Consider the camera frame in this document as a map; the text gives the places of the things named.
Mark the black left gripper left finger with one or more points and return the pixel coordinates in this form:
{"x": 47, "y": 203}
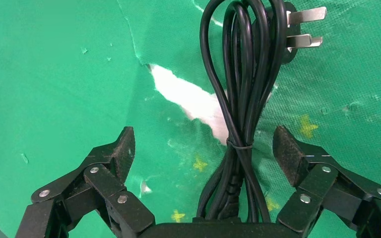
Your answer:
{"x": 105, "y": 177}

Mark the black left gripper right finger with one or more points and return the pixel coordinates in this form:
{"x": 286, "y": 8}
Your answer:
{"x": 312, "y": 177}

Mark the green table cloth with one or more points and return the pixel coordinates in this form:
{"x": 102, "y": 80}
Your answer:
{"x": 62, "y": 82}

